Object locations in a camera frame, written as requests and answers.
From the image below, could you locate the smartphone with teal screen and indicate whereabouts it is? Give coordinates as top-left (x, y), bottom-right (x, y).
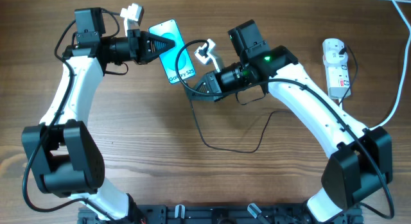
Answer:
top-left (148, 19), bottom-right (196, 84)

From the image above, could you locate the black USB charging cable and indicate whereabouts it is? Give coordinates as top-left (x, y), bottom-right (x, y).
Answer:
top-left (189, 44), bottom-right (360, 154)

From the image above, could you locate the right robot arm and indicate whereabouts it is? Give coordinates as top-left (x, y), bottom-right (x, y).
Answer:
top-left (186, 21), bottom-right (393, 223)

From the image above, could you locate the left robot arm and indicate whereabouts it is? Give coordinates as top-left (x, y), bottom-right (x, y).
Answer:
top-left (21, 3), bottom-right (175, 223)

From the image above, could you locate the white charger plug adapter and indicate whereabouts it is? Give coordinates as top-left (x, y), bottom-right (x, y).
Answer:
top-left (323, 49), bottom-right (348, 67)

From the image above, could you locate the white power strip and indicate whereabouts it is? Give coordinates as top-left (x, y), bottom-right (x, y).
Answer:
top-left (322, 38), bottom-right (351, 99)

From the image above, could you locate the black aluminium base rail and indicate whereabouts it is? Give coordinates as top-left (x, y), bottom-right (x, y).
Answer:
top-left (77, 203), bottom-right (322, 224)

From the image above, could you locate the white power strip cable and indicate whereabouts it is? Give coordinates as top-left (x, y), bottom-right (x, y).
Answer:
top-left (338, 0), bottom-right (411, 133)

